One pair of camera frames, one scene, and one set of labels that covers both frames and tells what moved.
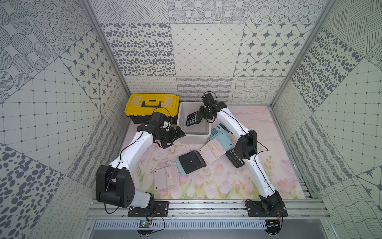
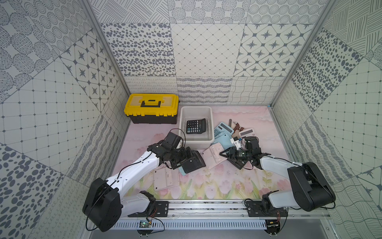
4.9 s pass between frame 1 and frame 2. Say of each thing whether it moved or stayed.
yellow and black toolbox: stayed
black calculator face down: stayed
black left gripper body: moved
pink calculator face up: moved
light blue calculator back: stayed
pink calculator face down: stayed
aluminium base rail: stayed
